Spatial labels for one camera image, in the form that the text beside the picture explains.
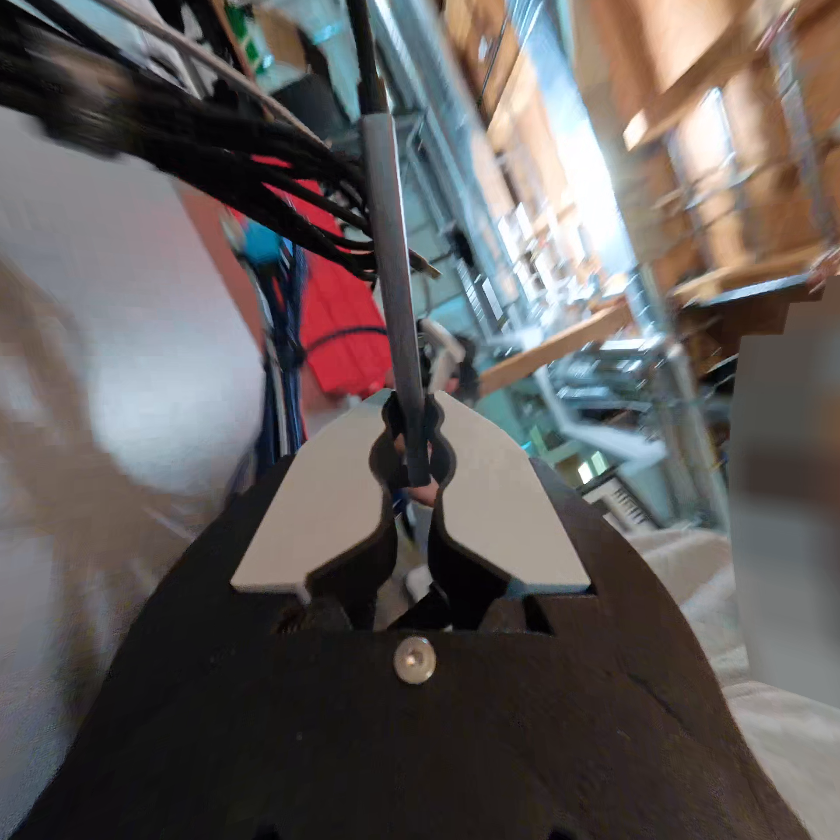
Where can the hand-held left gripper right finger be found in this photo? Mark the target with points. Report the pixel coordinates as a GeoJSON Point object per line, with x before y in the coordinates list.
{"type": "Point", "coordinates": [505, 518]}

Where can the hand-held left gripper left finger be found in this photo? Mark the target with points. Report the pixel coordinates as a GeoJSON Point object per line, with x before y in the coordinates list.
{"type": "Point", "coordinates": [315, 518]}

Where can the grey metal USB hub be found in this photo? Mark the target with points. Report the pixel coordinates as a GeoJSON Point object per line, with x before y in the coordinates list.
{"type": "Point", "coordinates": [388, 262]}

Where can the light wooden beam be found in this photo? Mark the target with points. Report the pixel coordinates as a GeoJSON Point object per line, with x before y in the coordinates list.
{"type": "Point", "coordinates": [558, 348]}

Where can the red panel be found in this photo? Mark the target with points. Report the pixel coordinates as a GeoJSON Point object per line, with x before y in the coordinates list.
{"type": "Point", "coordinates": [341, 328]}

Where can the blue USB adapter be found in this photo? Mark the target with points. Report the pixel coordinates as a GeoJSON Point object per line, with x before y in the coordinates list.
{"type": "Point", "coordinates": [262, 243]}

